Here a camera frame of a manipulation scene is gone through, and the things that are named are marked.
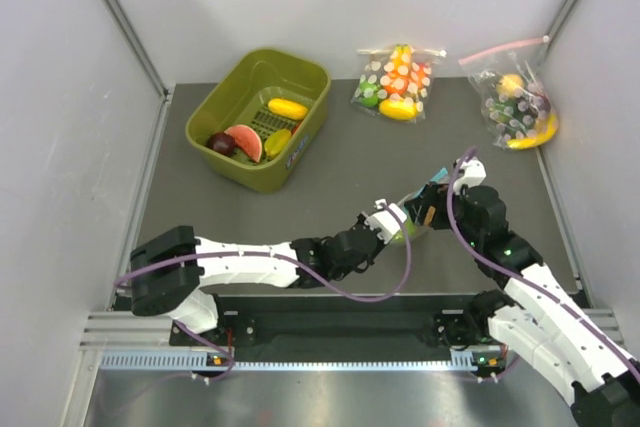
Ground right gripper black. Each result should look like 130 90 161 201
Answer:
405 181 482 247

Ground green fake apple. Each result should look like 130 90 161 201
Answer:
390 217 426 246

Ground blue zip clear bag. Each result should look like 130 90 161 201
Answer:
390 167 449 246

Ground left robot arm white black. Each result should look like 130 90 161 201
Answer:
130 212 399 344

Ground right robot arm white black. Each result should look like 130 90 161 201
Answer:
402 182 639 426

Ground orange fake fruit pieces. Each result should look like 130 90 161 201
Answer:
423 206 436 226

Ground yellow fake lemon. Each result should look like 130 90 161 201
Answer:
379 99 418 121

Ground yellow fake banana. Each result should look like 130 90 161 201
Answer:
506 112 559 150

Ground polka dot zip bag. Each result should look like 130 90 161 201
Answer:
351 43 448 123

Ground pink zip polka bag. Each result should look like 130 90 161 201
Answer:
459 35 559 151

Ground red fake chili pepper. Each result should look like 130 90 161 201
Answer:
291 122 302 136

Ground fake watermelon slice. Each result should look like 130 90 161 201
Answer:
224 124 263 163

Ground dark red fake apple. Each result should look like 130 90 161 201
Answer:
206 132 237 157

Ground olive green plastic bin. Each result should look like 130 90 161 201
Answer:
185 48 331 193

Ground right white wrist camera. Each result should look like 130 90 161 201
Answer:
451 157 486 195

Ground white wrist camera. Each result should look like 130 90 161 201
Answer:
451 157 486 195
364 199 407 244

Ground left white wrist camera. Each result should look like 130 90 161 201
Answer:
364 199 407 244

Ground grey slotted cable duct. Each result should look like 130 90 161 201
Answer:
100 351 506 373

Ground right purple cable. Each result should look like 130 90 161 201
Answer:
446 145 640 383

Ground purple cable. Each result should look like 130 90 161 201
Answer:
446 145 640 383
113 204 414 382

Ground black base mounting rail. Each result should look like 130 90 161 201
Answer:
112 294 506 351

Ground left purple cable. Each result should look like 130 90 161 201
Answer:
113 204 414 382

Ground left aluminium frame post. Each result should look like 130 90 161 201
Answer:
73 0 169 98

